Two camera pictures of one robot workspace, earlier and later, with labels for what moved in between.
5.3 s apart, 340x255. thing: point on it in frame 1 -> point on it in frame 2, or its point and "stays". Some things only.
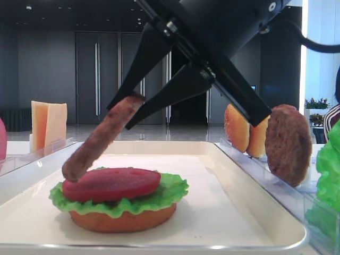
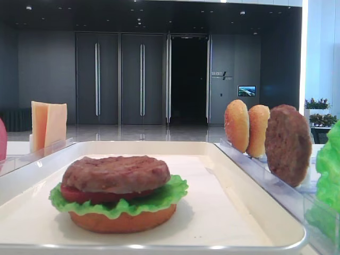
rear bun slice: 256,144 stays
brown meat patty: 115,119 -> 116,173
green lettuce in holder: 323,213 stays
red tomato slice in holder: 3,142 stays
